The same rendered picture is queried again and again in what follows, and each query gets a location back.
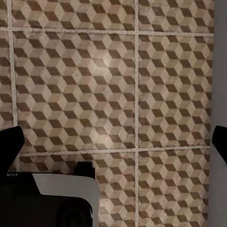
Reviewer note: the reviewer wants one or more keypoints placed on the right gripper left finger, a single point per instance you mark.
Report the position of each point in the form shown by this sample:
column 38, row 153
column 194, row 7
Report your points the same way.
column 11, row 142

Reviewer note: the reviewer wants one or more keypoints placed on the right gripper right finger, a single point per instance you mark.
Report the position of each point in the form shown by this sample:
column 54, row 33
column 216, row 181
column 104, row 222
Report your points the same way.
column 219, row 140

